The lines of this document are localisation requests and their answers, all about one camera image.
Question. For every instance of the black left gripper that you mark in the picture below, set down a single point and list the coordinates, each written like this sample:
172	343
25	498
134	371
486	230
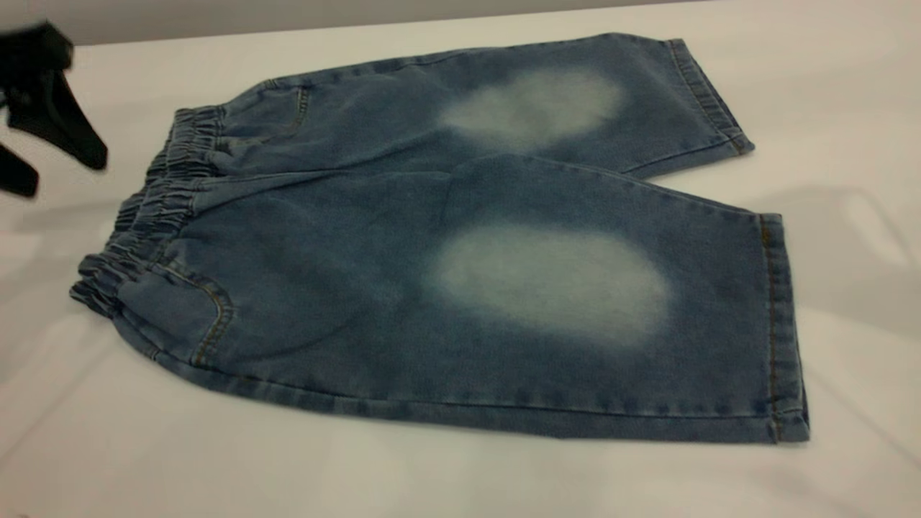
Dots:
36	54

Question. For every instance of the blue denim shorts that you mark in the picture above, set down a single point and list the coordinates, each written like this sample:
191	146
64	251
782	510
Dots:
403	288

